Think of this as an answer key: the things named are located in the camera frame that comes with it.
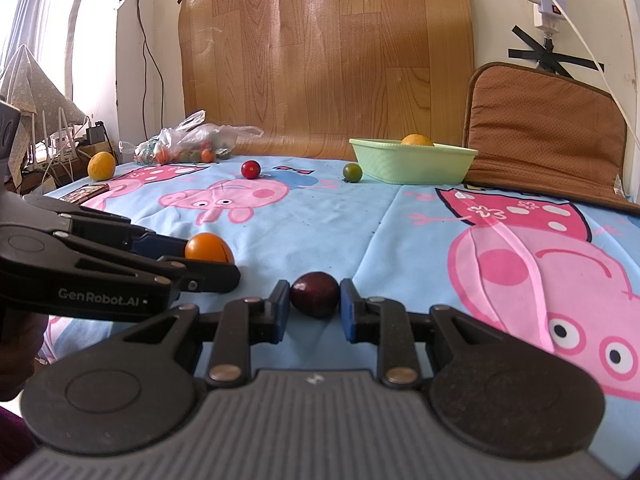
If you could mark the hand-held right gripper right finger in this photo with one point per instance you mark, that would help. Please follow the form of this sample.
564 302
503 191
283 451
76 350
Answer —
349 317

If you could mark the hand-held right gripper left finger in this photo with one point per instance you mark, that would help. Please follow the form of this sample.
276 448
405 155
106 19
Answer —
281 315

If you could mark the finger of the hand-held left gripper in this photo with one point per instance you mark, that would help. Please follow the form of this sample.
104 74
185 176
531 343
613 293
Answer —
160 246
210 276

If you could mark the orange tomato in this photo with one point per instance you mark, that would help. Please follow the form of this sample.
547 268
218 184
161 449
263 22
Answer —
210 248

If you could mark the large red tomato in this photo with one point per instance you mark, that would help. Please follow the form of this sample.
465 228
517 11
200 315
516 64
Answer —
315 294

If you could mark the light green plastic basket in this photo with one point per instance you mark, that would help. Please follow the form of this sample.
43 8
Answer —
412 166

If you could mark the mandarin orange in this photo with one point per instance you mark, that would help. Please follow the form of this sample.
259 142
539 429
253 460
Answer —
417 140

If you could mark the person's left forearm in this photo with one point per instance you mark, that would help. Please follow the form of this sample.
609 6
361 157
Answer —
22 360

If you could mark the printed cartoon pig blanket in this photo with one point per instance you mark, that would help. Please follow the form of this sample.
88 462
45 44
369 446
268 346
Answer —
350 230

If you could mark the smartphone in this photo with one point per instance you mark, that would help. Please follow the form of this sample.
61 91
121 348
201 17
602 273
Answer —
85 193

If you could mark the yellow-orange citrus fruit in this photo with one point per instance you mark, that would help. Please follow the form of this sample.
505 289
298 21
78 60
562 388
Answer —
101 165

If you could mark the small red tomato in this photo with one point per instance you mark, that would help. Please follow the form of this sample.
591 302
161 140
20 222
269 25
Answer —
250 169

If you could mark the clear plastic bag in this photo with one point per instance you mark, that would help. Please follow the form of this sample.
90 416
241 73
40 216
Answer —
200 137

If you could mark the black power adapter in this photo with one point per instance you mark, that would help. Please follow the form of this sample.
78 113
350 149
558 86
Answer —
95 133

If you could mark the green tomato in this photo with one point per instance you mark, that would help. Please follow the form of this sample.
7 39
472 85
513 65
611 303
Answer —
352 172

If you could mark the white router with antennas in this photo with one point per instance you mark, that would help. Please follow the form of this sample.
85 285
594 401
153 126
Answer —
57 137

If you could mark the purple clothing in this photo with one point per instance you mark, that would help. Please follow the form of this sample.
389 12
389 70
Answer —
12 435

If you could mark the patterned grey cloth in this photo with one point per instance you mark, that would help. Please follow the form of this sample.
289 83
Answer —
30 82

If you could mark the wood-pattern vinyl sheet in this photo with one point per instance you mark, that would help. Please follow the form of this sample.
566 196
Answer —
325 60

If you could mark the brown cushion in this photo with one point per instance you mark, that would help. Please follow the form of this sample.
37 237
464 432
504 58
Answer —
545 130

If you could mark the black tape cross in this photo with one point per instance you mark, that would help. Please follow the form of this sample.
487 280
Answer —
550 54

